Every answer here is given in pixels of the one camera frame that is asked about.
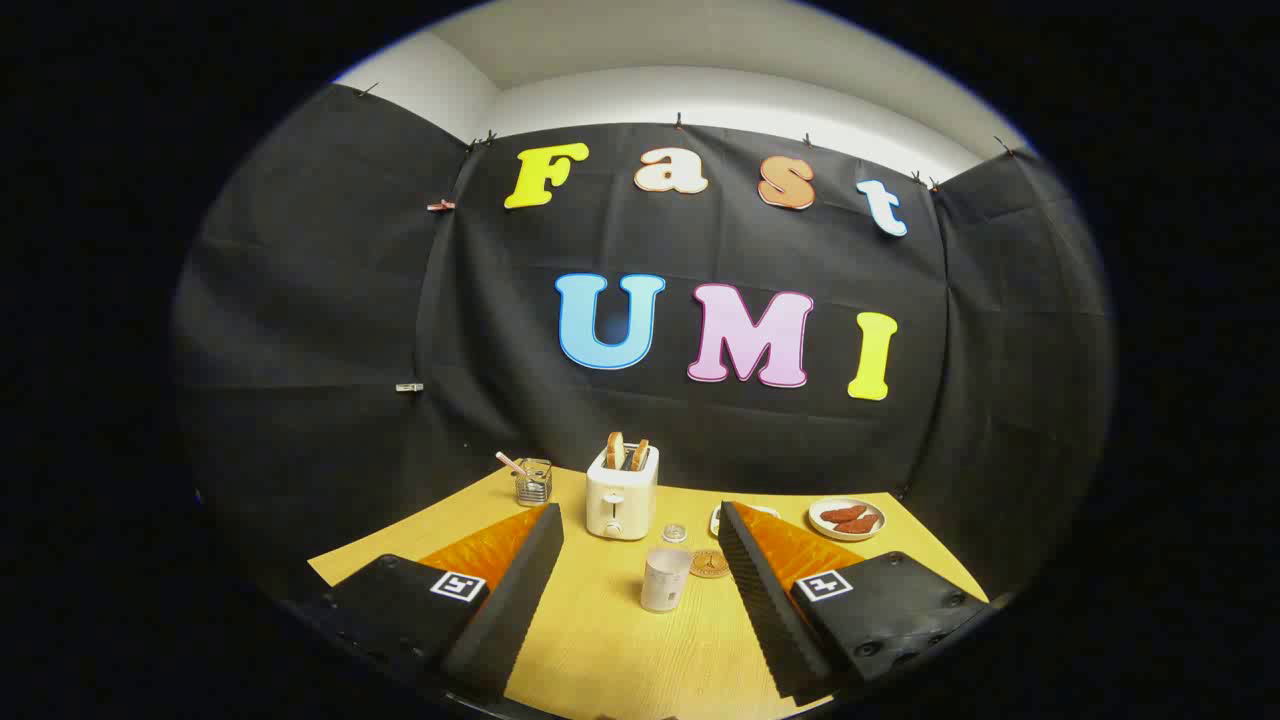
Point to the wooden table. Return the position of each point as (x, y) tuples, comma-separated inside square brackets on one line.
[(620, 650)]

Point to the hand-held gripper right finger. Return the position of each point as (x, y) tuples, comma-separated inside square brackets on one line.
[(760, 600)]

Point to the white divided bean dish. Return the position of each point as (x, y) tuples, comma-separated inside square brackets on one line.
[(715, 520)]

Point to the black backdrop cloth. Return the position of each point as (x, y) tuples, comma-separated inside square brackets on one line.
[(330, 330)]

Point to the metal mesh holder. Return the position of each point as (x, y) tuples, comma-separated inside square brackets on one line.
[(533, 485)]

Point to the clear juice bottle white label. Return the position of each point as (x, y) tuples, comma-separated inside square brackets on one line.
[(664, 585)]

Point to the red dried meat slice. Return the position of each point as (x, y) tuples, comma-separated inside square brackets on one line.
[(860, 524), (845, 513)]

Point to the round cork coaster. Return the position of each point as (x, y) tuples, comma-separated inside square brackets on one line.
[(708, 565)]

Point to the white toaster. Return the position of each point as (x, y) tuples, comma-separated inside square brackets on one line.
[(620, 500)]

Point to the round white plate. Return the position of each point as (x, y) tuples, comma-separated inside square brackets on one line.
[(825, 528)]

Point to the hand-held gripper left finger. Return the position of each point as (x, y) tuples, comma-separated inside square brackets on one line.
[(510, 600)]

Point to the pink pen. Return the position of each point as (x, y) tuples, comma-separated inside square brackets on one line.
[(510, 463)]

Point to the toasted bread slice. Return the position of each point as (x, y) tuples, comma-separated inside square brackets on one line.
[(615, 450), (640, 455)]

